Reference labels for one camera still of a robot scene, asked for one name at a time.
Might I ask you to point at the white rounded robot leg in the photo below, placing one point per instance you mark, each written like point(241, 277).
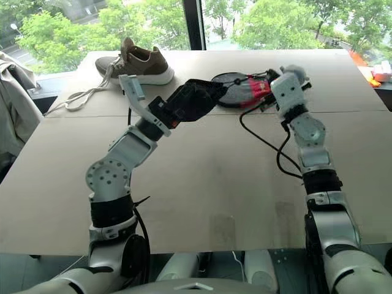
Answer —
point(260, 268)
point(179, 266)

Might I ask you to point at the orange object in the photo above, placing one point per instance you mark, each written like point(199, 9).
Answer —
point(358, 57)
point(374, 82)

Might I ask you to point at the white box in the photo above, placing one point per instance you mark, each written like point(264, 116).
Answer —
point(382, 71)

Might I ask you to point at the silver robot torso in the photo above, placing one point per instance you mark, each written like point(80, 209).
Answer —
point(196, 286)

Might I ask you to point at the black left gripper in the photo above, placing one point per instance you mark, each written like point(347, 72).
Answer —
point(186, 105)

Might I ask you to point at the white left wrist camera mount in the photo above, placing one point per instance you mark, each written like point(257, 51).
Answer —
point(132, 88)

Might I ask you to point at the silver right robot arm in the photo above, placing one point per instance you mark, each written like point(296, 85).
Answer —
point(315, 153)

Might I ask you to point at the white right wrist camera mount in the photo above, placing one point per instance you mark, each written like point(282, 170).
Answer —
point(288, 90)

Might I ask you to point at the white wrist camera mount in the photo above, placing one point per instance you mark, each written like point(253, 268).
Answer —
point(288, 90)
point(132, 88)

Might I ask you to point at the black and red shoe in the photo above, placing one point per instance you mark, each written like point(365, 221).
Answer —
point(228, 92)

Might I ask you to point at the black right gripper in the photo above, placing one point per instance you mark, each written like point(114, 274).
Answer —
point(272, 75)

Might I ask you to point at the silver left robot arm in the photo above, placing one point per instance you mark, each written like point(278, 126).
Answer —
point(107, 176)

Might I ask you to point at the brown sneaker with white laces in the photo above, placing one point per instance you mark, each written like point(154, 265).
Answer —
point(144, 65)

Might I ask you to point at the black window pillar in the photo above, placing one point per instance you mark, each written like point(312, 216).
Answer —
point(194, 24)

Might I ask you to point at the beige coat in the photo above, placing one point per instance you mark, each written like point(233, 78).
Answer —
point(13, 101)

